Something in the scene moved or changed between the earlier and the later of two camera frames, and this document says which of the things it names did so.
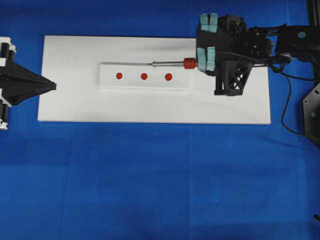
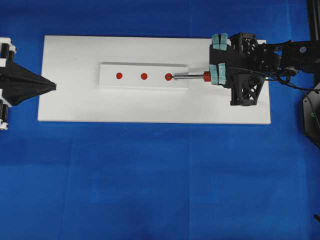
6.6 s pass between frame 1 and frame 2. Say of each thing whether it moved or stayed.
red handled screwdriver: moved
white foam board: stayed
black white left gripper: stayed
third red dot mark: stayed
